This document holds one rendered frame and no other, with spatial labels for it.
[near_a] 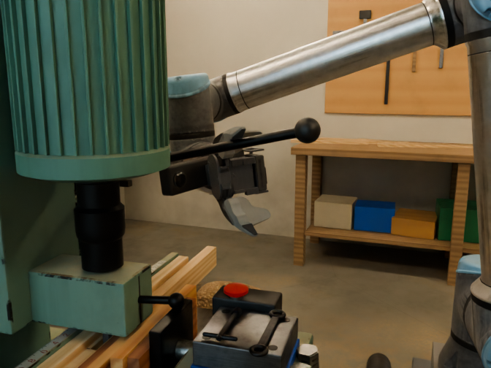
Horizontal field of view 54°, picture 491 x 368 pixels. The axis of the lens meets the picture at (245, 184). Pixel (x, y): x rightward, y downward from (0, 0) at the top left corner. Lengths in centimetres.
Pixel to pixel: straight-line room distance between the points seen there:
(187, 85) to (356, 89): 297
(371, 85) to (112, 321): 335
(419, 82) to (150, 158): 333
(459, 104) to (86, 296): 339
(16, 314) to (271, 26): 354
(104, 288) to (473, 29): 69
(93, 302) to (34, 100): 25
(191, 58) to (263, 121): 83
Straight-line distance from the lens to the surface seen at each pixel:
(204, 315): 80
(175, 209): 448
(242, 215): 70
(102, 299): 61
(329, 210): 351
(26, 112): 56
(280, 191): 405
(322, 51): 100
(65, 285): 64
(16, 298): 66
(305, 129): 63
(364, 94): 380
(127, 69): 53
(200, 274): 92
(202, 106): 92
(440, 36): 102
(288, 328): 55
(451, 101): 378
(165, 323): 58
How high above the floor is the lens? 126
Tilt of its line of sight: 12 degrees down
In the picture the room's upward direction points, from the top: straight up
